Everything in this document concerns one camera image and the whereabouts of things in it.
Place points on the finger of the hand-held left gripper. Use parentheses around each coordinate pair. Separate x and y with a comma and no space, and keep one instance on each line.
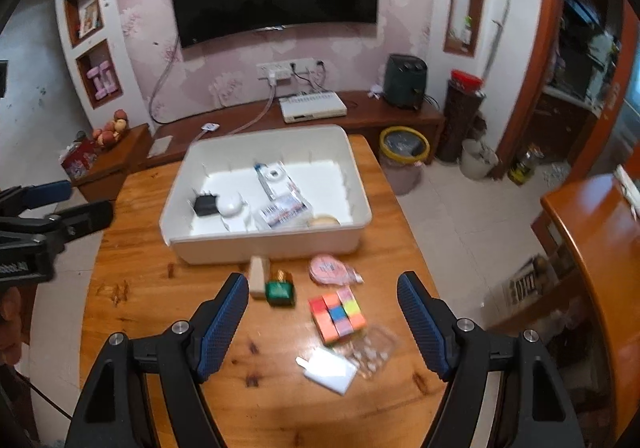
(47,192)
(87,218)

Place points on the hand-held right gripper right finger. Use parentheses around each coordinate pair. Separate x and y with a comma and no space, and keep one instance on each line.
(425,323)

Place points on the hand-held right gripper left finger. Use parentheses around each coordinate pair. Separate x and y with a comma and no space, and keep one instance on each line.
(222,323)

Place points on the white oval earbud case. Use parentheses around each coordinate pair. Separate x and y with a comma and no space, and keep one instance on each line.
(231,206)

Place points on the black charger adapter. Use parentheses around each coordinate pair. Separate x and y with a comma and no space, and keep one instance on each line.
(205,205)

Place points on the clear plastic box with label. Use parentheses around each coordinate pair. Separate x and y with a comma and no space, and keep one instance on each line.
(280,214)

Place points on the gold round compact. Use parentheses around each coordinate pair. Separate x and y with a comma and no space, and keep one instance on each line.
(324,221)

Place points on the white card with round tape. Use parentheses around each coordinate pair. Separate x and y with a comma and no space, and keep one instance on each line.
(272,177)

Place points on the white plastic storage bin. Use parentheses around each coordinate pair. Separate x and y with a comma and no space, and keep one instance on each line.
(325,162)

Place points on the person's left hand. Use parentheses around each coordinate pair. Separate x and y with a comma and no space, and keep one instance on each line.
(11,323)

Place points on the red tissue box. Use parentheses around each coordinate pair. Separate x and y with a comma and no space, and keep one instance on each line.
(80,160)

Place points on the beige rectangular block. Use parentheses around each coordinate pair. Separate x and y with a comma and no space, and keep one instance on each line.
(258,278)

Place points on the clear blister pack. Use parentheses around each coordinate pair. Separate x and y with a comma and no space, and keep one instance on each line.
(374,350)

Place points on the wooden side cabinet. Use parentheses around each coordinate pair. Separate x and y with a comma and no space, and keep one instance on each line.
(112,162)

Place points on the green jar with gold lid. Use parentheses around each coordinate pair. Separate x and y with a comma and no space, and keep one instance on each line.
(279,290)

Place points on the pastel puzzle cube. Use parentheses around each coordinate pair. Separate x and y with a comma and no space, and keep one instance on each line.
(340,315)

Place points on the pile of peaches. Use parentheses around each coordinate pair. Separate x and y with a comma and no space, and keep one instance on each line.
(110,130)

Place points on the grey pad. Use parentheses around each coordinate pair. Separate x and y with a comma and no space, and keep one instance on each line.
(161,147)

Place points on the white rectangular block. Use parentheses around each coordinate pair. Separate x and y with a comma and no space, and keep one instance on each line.
(330,370)

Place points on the pink correction tape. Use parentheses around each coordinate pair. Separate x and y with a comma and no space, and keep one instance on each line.
(327,269)

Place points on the printed paper box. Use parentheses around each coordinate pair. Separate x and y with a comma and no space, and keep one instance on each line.
(530,280)

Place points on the pink dumbbells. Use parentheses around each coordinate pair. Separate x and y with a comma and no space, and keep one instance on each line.
(102,82)

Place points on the white square charging puck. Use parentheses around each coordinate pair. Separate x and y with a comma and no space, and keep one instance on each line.
(210,127)

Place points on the trash bin with yellow rim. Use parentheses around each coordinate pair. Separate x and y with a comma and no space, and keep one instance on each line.
(402,162)

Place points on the white bucket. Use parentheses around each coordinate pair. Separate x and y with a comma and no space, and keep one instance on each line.
(477,160)

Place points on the framed picture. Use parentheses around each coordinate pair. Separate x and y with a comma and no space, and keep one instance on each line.
(88,19)

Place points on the yellow oil bottle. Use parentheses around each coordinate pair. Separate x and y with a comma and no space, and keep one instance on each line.
(524,167)

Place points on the glossy wooden table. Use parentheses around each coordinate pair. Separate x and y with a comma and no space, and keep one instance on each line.
(600,248)

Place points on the tall container with red lid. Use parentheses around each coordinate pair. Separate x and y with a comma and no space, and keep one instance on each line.
(462,120)

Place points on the wooden television cabinet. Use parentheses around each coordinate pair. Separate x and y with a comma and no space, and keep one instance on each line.
(360,115)

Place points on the white plug adapter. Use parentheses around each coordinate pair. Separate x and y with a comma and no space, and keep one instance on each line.
(272,77)

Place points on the white set-top box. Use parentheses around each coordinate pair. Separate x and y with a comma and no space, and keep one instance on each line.
(312,106)

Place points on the small white figurine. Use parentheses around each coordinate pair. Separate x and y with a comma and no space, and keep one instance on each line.
(376,92)

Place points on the dark green air fryer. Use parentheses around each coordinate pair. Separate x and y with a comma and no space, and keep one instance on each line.
(406,80)

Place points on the white wall socket strip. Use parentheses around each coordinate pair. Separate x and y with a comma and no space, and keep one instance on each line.
(290,67)

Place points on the sword leaning on wall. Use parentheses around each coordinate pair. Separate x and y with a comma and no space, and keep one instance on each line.
(496,35)

